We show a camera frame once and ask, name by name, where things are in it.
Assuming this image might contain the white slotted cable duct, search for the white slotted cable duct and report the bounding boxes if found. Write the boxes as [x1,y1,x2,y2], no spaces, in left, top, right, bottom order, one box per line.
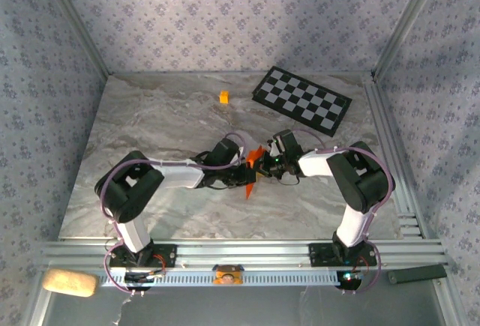
[99,269,341,288]

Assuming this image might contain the black white checkerboard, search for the black white checkerboard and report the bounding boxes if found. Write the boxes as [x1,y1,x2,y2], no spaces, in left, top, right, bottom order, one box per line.
[250,65,353,138]

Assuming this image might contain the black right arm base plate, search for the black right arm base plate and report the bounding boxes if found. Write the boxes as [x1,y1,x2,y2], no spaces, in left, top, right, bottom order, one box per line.
[307,242,378,268]

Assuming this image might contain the orange paper sheet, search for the orange paper sheet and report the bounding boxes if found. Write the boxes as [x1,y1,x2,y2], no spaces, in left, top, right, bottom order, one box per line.
[245,145,269,200]

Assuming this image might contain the beige sponge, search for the beige sponge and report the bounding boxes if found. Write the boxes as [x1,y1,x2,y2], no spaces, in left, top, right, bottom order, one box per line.
[42,268,98,298]

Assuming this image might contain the black flat bar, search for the black flat bar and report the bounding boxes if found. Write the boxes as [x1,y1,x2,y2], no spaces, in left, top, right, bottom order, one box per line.
[387,264,448,285]

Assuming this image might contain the cartoon face sticker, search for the cartoon face sticker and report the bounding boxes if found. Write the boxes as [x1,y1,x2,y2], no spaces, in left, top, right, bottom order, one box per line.
[211,264,244,286]

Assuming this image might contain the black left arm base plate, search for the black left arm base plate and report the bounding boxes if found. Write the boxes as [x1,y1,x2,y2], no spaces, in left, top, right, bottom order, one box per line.
[109,244,178,268]

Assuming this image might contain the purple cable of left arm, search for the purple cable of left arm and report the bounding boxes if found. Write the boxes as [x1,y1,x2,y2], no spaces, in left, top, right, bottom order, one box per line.
[100,132,248,299]

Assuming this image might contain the aluminium frame post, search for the aluminium frame post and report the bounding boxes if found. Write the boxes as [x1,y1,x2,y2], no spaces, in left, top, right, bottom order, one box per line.
[370,0,446,79]

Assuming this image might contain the aluminium side rail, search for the aluminium side rail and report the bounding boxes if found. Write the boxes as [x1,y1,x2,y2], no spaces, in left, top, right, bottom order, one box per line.
[361,76,428,239]

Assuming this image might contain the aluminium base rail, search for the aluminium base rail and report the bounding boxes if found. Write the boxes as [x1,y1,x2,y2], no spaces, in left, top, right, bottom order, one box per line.
[40,239,449,271]

